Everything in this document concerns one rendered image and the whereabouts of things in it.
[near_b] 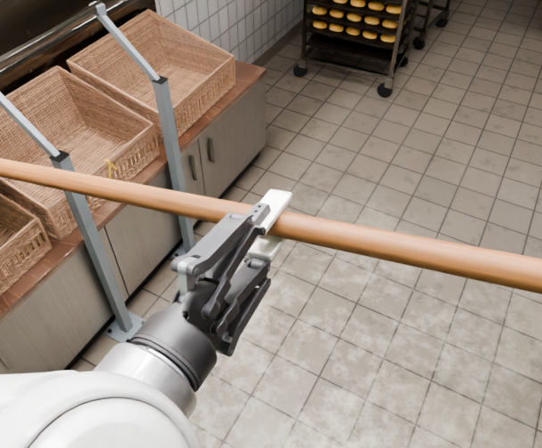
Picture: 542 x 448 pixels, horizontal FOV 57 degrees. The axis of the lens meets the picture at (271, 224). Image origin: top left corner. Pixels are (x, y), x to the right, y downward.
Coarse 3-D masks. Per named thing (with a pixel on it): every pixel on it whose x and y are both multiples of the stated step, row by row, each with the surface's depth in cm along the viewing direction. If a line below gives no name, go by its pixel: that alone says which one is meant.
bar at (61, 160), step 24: (72, 24) 160; (24, 48) 148; (144, 72) 176; (0, 96) 142; (168, 96) 180; (24, 120) 144; (168, 120) 186; (48, 144) 146; (168, 144) 194; (72, 168) 151; (96, 240) 173; (192, 240) 237; (96, 264) 182; (120, 312) 203; (120, 336) 213
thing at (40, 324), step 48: (240, 96) 239; (192, 144) 217; (240, 144) 259; (192, 192) 232; (144, 240) 211; (48, 288) 169; (96, 288) 193; (0, 336) 157; (48, 336) 178; (96, 336) 212
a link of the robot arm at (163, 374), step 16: (112, 352) 42; (128, 352) 41; (144, 352) 40; (96, 368) 41; (112, 368) 40; (128, 368) 39; (144, 368) 40; (160, 368) 40; (176, 368) 42; (160, 384) 39; (176, 384) 40; (176, 400) 40; (192, 400) 41
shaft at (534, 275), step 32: (0, 160) 81; (96, 192) 69; (128, 192) 66; (160, 192) 64; (288, 224) 54; (320, 224) 52; (352, 224) 51; (384, 256) 49; (416, 256) 47; (448, 256) 46; (480, 256) 44; (512, 256) 44
